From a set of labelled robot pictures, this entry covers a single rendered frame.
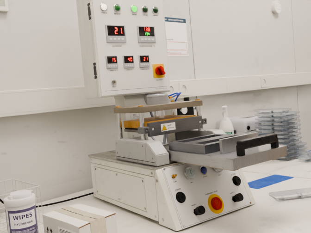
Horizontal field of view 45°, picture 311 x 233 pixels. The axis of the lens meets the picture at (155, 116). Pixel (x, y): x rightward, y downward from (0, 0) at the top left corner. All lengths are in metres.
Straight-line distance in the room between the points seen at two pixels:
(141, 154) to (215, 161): 0.28
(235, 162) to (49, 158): 0.91
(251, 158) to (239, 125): 1.14
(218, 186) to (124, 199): 0.33
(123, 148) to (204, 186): 0.30
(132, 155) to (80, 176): 0.54
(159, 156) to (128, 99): 0.41
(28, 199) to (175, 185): 0.42
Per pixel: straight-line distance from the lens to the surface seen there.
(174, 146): 1.16
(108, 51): 1.43
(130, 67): 1.47
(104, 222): 1.04
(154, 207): 1.19
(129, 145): 1.26
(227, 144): 1.06
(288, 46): 3.16
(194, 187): 1.20
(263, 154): 1.06
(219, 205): 1.22
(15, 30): 1.64
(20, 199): 1.15
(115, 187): 1.39
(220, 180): 1.27
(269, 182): 1.62
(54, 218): 1.09
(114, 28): 1.46
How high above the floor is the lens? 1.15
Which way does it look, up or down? 4 degrees down
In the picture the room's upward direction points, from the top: 5 degrees counter-clockwise
